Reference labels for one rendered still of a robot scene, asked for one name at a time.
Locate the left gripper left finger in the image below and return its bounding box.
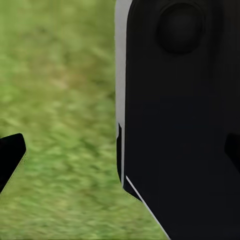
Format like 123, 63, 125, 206
0, 133, 26, 193

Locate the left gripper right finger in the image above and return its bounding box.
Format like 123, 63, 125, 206
224, 132, 240, 173

